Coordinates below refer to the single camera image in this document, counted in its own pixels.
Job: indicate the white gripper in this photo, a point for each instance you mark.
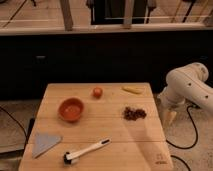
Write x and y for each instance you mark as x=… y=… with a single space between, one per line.
x=169 y=99

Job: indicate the dark grape bunch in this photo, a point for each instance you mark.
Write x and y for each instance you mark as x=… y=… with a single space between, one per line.
x=133 y=114

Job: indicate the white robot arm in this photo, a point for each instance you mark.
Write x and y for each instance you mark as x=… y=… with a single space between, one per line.
x=186 y=83

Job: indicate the red bowl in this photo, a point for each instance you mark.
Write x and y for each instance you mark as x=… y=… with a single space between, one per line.
x=71 y=109

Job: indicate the yellow banana piece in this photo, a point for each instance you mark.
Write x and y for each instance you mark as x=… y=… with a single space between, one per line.
x=131 y=90

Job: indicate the orange tomato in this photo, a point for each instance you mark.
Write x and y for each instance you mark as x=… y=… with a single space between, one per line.
x=97 y=92

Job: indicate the white black brush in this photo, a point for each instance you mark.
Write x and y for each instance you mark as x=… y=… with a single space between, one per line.
x=69 y=157

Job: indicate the grey triangular cloth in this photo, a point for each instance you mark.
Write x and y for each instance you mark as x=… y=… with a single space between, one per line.
x=44 y=142

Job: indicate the wooden post right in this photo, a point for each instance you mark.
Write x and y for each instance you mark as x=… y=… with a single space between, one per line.
x=128 y=13

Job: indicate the wooden post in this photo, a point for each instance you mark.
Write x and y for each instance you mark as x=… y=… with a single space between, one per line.
x=66 y=13
x=128 y=13

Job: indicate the wooden post left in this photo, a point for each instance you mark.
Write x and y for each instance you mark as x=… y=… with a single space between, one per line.
x=66 y=13

